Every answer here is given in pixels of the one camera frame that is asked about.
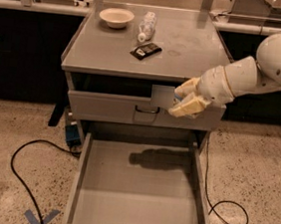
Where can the blue tape cross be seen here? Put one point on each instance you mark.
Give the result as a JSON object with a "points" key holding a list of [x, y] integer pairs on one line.
{"points": [[38, 218]]}

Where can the white bowl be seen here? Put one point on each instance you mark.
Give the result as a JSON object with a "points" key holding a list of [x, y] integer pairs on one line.
{"points": [[116, 18]]}

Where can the open grey middle drawer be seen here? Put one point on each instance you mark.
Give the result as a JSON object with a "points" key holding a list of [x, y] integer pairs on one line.
{"points": [[122, 182]]}

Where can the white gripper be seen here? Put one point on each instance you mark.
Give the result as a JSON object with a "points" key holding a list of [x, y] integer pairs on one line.
{"points": [[212, 86]]}

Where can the black snack packet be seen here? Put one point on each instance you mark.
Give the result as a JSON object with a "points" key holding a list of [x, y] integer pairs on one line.
{"points": [[145, 50]]}

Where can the dark counter cabinet left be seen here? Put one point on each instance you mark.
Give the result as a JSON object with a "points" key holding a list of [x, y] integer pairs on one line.
{"points": [[31, 46]]}

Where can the silver blue redbull can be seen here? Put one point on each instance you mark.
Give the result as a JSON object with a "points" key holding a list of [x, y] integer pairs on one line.
{"points": [[164, 96]]}

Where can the clear plastic water bottle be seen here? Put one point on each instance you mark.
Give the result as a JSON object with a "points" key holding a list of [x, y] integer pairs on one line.
{"points": [[146, 27]]}

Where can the blue power adapter box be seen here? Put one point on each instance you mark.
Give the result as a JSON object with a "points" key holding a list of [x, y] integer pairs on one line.
{"points": [[72, 135]]}

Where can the dark counter cabinet right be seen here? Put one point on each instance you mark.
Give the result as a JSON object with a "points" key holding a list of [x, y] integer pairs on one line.
{"points": [[264, 108]]}

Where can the grey top drawer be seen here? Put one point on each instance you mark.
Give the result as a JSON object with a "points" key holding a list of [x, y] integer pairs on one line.
{"points": [[136, 110]]}

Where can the grey drawer cabinet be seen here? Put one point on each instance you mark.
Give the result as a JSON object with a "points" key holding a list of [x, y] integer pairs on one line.
{"points": [[99, 60]]}

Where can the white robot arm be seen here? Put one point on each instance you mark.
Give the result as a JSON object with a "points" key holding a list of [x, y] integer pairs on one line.
{"points": [[255, 75]]}

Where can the dark counter cabinet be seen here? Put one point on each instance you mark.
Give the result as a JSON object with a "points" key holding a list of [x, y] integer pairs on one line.
{"points": [[264, 108], [31, 46]]}

